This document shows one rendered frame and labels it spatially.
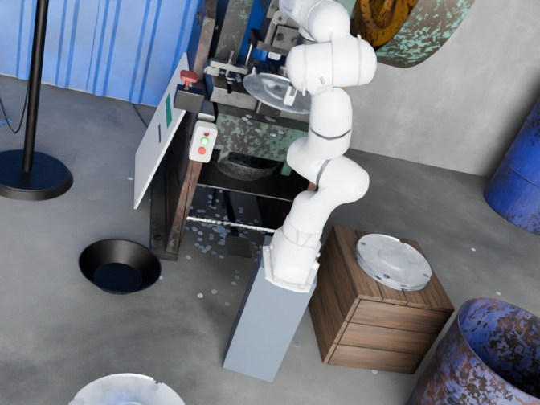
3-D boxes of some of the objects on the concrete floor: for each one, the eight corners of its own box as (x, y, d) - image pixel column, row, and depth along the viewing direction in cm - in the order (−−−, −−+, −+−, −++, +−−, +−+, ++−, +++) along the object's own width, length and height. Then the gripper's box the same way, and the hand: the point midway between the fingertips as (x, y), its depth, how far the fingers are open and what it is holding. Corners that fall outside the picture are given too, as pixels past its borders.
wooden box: (414, 374, 216) (456, 309, 198) (322, 364, 206) (357, 294, 188) (383, 302, 249) (417, 240, 231) (304, 290, 239) (333, 224, 222)
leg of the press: (177, 262, 230) (235, 53, 185) (149, 258, 226) (202, 44, 182) (173, 153, 305) (214, -15, 260) (152, 149, 301) (190, -21, 257)
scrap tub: (533, 503, 182) (623, 410, 158) (421, 502, 170) (501, 401, 146) (474, 395, 216) (541, 304, 193) (377, 388, 204) (435, 290, 180)
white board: (133, 208, 251) (190, 94, 226) (135, 153, 292) (184, 51, 267) (136, 209, 251) (193, 95, 226) (137, 154, 292) (186, 52, 267)
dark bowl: (157, 310, 203) (161, 296, 200) (71, 301, 195) (73, 286, 191) (157, 258, 228) (161, 244, 224) (81, 247, 219) (83, 233, 216)
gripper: (295, 28, 186) (274, 94, 198) (303, 40, 175) (280, 109, 187) (316, 34, 188) (293, 99, 200) (325, 46, 177) (300, 114, 189)
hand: (290, 95), depth 192 cm, fingers closed
